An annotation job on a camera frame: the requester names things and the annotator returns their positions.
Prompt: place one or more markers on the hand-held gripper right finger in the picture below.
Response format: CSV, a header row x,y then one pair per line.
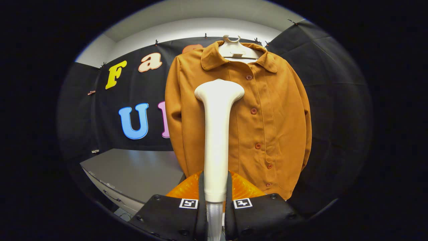
x,y
230,221

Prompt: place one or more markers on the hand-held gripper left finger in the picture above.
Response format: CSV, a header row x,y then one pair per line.
x,y
200,221

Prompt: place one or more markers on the white garment steamer head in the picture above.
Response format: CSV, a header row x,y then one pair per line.
x,y
216,140

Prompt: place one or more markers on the orange button shirt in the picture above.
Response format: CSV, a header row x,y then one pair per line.
x,y
267,117

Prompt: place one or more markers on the white clothes hanger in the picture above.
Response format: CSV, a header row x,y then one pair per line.
x,y
235,50

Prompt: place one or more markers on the grey cabinet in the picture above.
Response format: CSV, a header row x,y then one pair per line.
x,y
133,170

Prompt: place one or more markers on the row of black clips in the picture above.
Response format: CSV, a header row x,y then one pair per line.
x,y
156,42

